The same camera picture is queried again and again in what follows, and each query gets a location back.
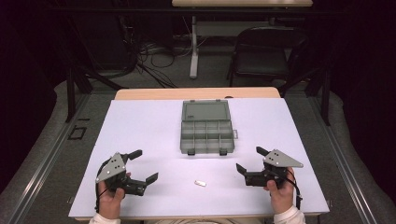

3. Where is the white-legged wooden desk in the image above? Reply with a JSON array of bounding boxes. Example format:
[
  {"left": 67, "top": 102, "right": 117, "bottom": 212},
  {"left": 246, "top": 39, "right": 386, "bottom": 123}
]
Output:
[{"left": 171, "top": 0, "right": 314, "bottom": 80}]

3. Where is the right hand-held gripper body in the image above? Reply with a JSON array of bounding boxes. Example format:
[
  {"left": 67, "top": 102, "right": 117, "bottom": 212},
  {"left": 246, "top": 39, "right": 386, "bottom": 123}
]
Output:
[{"left": 244, "top": 148, "right": 304, "bottom": 189}]

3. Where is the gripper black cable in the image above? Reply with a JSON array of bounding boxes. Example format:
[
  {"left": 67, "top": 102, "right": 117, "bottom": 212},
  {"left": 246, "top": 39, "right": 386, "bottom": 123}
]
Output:
[
  {"left": 94, "top": 160, "right": 110, "bottom": 215},
  {"left": 274, "top": 170, "right": 304, "bottom": 210}
]

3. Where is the bundle of floor cables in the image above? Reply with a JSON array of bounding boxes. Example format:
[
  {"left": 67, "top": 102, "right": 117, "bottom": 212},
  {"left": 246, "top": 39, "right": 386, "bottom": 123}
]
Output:
[{"left": 124, "top": 15, "right": 206, "bottom": 90}]

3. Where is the white table cover board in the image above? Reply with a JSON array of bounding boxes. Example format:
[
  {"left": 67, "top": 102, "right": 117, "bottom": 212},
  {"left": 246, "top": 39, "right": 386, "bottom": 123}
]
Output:
[{"left": 67, "top": 97, "right": 331, "bottom": 218}]

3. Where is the black metal stand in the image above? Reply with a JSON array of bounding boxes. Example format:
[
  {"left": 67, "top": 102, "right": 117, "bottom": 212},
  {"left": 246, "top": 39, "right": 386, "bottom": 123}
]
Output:
[
  {"left": 46, "top": 6, "right": 125, "bottom": 124},
  {"left": 276, "top": 8, "right": 335, "bottom": 127}
]

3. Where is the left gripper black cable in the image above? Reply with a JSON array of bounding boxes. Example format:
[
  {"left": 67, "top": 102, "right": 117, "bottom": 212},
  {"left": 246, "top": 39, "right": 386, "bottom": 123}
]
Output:
[{"left": 94, "top": 160, "right": 110, "bottom": 215}]

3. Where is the person's left hand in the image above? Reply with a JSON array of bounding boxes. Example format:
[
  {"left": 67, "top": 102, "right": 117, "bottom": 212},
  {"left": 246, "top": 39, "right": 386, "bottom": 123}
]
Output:
[{"left": 97, "top": 172, "right": 133, "bottom": 220}]

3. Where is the person's right hand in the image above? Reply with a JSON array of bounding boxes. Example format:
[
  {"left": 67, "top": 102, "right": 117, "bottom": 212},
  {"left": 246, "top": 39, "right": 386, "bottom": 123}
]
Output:
[{"left": 263, "top": 166, "right": 296, "bottom": 215}]

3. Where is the black chair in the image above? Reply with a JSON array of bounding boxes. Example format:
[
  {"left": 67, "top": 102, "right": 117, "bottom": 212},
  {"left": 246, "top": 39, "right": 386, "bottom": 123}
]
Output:
[{"left": 226, "top": 26, "right": 310, "bottom": 89}]

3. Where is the grey plastic compartment box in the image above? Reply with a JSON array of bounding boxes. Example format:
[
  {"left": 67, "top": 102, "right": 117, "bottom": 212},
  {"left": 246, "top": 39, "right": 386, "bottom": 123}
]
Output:
[{"left": 179, "top": 99, "right": 239, "bottom": 157}]

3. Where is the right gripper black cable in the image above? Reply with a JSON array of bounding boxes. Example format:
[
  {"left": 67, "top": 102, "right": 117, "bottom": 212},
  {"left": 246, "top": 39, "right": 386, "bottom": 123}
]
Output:
[{"left": 274, "top": 170, "right": 304, "bottom": 210}]

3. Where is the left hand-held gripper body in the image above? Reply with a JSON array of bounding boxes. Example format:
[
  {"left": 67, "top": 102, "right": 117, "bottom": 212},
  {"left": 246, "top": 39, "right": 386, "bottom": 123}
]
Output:
[{"left": 94, "top": 151, "right": 148, "bottom": 197}]

